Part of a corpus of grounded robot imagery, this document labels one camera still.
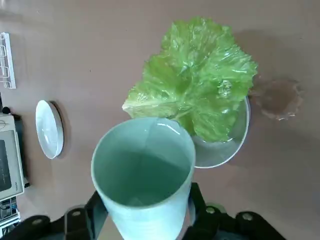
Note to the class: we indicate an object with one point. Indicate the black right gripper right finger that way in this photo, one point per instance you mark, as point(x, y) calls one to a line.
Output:
point(212, 225)

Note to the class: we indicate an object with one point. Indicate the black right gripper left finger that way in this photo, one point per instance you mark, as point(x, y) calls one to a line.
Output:
point(82, 221)

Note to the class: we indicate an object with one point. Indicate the green cup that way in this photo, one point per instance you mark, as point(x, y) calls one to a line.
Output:
point(142, 175)

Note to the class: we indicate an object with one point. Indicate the green lettuce leaf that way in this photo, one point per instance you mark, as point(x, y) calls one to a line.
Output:
point(195, 82)

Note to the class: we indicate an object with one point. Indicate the smaller grey dish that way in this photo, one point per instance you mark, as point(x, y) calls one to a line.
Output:
point(220, 152)

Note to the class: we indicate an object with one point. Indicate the larger grey dish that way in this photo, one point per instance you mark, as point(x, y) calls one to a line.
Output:
point(47, 130)

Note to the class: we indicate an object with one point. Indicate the white toaster oven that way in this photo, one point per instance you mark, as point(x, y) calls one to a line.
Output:
point(10, 160)

